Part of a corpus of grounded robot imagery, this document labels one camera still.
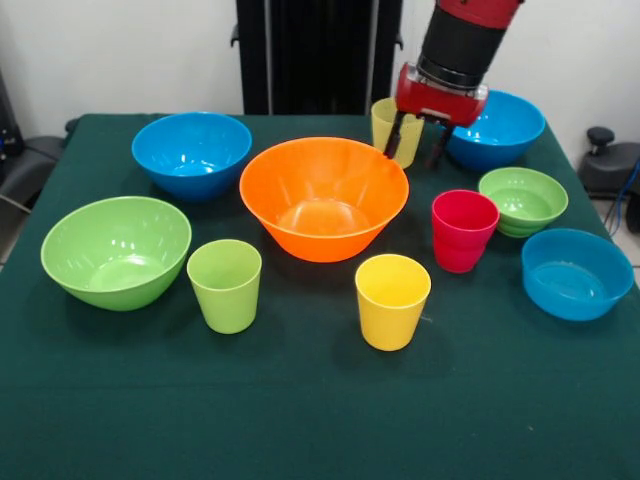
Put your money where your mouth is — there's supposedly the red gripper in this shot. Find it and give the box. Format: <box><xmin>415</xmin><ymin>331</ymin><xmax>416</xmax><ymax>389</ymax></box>
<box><xmin>382</xmin><ymin>63</ymin><xmax>490</xmax><ymax>171</ymax></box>

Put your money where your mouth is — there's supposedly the large orange bowl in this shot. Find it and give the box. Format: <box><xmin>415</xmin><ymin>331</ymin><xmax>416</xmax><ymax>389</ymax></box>
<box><xmin>238</xmin><ymin>136</ymin><xmax>410</xmax><ymax>264</ymax></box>

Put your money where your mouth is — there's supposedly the pale translucent yellow cup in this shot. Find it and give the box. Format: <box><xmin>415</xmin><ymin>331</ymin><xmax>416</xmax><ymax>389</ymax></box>
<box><xmin>370</xmin><ymin>97</ymin><xmax>427</xmax><ymax>170</ymax></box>

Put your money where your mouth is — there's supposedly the large blue bowl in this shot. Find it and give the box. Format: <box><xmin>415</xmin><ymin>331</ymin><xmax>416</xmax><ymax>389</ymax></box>
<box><xmin>444</xmin><ymin>88</ymin><xmax>547</xmax><ymax>174</ymax></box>
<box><xmin>131</xmin><ymin>111</ymin><xmax>253</xmax><ymax>204</ymax></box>

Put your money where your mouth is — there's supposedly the red cup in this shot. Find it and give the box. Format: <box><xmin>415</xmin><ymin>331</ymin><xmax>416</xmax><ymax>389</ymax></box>
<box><xmin>431</xmin><ymin>189</ymin><xmax>501</xmax><ymax>275</ymax></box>

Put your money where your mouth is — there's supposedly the small green bowl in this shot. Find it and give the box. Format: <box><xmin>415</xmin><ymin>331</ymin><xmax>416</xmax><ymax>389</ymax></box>
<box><xmin>477</xmin><ymin>166</ymin><xmax>570</xmax><ymax>239</ymax></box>

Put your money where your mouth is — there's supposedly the black knobbed equipment base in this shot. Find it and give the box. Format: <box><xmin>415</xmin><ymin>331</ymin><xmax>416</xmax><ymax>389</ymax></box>
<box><xmin>579</xmin><ymin>126</ymin><xmax>640</xmax><ymax>201</ymax></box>

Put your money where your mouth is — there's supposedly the small blue bowl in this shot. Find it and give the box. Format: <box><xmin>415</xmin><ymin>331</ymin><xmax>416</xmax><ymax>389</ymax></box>
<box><xmin>521</xmin><ymin>228</ymin><xmax>635</xmax><ymax>322</ymax></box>

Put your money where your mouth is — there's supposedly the green cup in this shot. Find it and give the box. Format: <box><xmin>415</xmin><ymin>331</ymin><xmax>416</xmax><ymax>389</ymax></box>
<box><xmin>186</xmin><ymin>238</ymin><xmax>263</xmax><ymax>335</ymax></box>

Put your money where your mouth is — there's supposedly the dark green table cloth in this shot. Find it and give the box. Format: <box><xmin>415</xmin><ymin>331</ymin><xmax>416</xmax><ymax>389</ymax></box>
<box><xmin>0</xmin><ymin>113</ymin><xmax>640</xmax><ymax>480</ymax></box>

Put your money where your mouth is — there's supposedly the large green bowl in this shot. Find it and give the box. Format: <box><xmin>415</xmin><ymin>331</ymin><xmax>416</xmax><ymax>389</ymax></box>
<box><xmin>40</xmin><ymin>195</ymin><xmax>193</xmax><ymax>312</ymax></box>

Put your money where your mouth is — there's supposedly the black chair base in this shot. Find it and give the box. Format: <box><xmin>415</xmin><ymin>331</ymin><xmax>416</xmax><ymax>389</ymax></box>
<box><xmin>0</xmin><ymin>133</ymin><xmax>66</xmax><ymax>211</ymax></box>

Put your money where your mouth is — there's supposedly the black equipment case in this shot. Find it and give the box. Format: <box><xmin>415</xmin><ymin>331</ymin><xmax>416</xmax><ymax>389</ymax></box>
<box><xmin>0</xmin><ymin>69</ymin><xmax>24</xmax><ymax>161</ymax></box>

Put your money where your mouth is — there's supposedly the blue cable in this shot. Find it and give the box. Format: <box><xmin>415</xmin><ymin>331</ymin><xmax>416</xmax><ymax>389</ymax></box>
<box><xmin>604</xmin><ymin>159</ymin><xmax>640</xmax><ymax>236</ymax></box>

